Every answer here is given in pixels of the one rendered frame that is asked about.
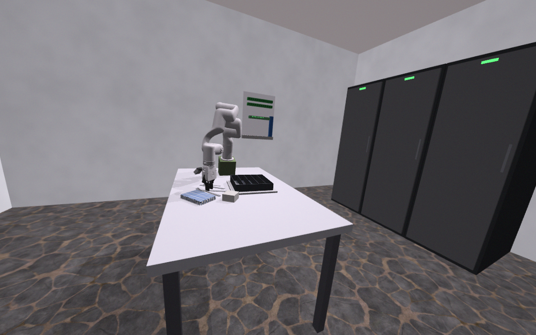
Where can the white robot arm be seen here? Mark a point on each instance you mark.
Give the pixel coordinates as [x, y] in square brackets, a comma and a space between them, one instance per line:
[225, 122]

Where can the blue and white checkered towel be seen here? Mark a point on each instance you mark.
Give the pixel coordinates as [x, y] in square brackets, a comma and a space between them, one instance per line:
[198, 197]

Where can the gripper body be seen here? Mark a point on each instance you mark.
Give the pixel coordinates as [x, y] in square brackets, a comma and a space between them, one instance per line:
[209, 172]

